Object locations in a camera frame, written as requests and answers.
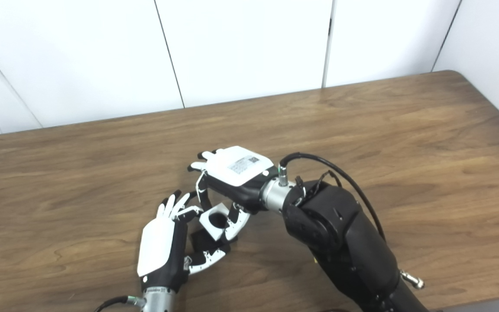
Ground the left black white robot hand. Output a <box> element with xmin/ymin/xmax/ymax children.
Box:
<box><xmin>137</xmin><ymin>190</ymin><xmax>233</xmax><ymax>293</ymax></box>

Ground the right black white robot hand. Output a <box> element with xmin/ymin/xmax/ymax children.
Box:
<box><xmin>188</xmin><ymin>146</ymin><xmax>278</xmax><ymax>241</ymax></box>

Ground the black peg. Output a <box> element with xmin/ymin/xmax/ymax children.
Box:
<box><xmin>190</xmin><ymin>230</ymin><xmax>233</xmax><ymax>260</ymax></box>

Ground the white square piece with hole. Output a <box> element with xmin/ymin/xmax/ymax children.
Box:
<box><xmin>199</xmin><ymin>205</ymin><xmax>233</xmax><ymax>241</ymax></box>

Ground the thick black left wrist cable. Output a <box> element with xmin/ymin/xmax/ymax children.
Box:
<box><xmin>94</xmin><ymin>296</ymin><xmax>147</xmax><ymax>312</ymax></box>

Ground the thick black wrist cable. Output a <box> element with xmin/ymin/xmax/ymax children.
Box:
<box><xmin>278</xmin><ymin>153</ymin><xmax>425</xmax><ymax>290</ymax></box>
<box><xmin>94</xmin><ymin>296</ymin><xmax>147</xmax><ymax>312</ymax></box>

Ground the thin black right arm wire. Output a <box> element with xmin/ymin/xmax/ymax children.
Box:
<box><xmin>295</xmin><ymin>170</ymin><xmax>341</xmax><ymax>200</ymax></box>

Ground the thick black right wrist cable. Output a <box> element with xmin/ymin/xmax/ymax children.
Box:
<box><xmin>278</xmin><ymin>153</ymin><xmax>425</xmax><ymax>290</ymax></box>

